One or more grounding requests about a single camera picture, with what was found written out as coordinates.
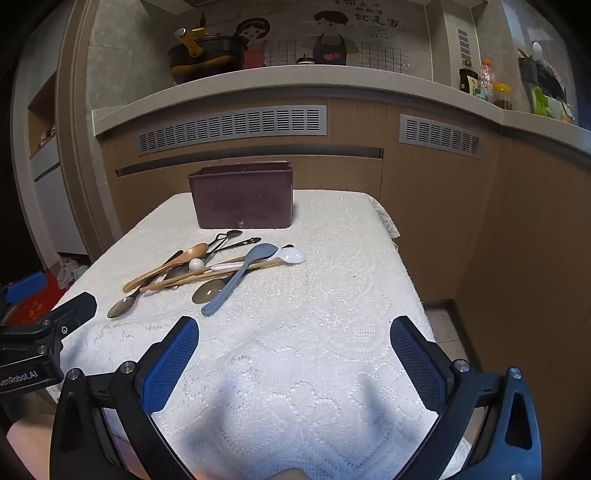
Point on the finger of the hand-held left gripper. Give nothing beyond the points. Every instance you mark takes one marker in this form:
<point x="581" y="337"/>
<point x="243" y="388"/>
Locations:
<point x="25" y="286"/>
<point x="76" y="308"/>

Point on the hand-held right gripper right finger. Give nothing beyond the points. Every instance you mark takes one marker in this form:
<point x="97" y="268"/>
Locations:
<point x="415" y="364"/>

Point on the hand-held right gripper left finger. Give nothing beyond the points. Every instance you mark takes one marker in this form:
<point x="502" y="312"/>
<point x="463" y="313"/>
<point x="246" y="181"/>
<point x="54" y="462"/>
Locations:
<point x="171" y="364"/>

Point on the large black ladle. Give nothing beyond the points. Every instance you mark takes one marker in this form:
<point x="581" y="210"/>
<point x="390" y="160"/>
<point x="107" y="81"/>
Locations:
<point x="121" y="307"/>

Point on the small white spoon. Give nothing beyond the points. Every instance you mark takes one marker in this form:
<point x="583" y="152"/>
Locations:
<point x="196" y="264"/>

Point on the wooden spoon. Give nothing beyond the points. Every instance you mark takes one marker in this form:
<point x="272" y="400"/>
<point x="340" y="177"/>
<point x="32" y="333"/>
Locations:
<point x="196" y="250"/>

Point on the black shovel-shaped spoon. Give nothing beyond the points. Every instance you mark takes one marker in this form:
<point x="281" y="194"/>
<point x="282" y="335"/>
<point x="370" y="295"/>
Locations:
<point x="221" y="241"/>

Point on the blue-grey plastic spoon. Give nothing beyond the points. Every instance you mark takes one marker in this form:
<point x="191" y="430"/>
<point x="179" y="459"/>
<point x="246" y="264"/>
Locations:
<point x="263" y="253"/>

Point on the maroon plastic utensil container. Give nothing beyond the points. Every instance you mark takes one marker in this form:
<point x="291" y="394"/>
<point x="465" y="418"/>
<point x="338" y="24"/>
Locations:
<point x="240" y="198"/>

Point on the person's left forearm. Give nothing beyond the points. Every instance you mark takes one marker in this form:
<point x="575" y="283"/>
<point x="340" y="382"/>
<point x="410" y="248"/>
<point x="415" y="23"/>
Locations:
<point x="27" y="445"/>

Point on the red box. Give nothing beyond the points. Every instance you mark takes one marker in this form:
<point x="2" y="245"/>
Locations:
<point x="32" y="307"/>

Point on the colourful cloth bundle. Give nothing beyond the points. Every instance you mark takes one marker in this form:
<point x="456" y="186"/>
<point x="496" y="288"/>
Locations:
<point x="69" y="273"/>

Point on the white side cabinet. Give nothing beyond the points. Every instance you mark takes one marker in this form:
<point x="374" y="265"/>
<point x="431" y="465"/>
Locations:
<point x="55" y="198"/>

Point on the white lace tablecloth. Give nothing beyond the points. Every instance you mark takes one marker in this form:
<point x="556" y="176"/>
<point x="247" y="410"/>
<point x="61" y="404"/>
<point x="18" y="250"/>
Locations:
<point x="300" y="369"/>

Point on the wooden cabinet front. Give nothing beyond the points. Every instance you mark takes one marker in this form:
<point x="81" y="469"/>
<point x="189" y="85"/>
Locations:
<point x="438" y="221"/>

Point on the short grey vent grille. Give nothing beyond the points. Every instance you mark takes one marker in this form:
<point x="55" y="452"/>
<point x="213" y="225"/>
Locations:
<point x="438" y="136"/>

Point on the long grey vent grille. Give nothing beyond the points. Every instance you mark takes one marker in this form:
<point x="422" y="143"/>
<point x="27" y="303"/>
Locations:
<point x="231" y="127"/>

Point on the jar with yellow lid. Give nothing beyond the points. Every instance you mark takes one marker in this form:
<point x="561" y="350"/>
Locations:
<point x="503" y="97"/>

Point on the black wok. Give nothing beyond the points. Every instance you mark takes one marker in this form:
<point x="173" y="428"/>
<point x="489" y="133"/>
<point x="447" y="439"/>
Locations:
<point x="207" y="57"/>

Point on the dark packet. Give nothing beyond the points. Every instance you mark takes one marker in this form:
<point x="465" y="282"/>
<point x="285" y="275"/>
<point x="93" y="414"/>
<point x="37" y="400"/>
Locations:
<point x="467" y="79"/>

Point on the clear plastic bottle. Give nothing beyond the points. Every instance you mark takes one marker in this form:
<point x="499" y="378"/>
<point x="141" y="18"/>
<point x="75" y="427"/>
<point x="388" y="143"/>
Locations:
<point x="485" y="78"/>

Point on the beige kitchen countertop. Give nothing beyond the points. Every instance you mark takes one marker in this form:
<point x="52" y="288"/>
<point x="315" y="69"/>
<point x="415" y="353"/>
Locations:
<point x="323" y="76"/>

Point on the dark hanging utensil basket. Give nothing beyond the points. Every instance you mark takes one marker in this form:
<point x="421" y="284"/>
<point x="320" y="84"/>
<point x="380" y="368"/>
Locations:
<point x="540" y="74"/>

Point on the small black pot lid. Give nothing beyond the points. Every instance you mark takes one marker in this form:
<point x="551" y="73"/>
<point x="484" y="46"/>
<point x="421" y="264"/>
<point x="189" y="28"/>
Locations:
<point x="304" y="60"/>

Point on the grey wall grille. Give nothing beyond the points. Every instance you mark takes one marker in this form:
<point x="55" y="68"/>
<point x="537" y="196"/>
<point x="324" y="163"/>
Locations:
<point x="463" y="46"/>

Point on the cartoon wall sticker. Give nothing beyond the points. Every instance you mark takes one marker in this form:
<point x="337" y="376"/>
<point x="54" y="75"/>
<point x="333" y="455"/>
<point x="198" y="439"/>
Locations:
<point x="323" y="32"/>

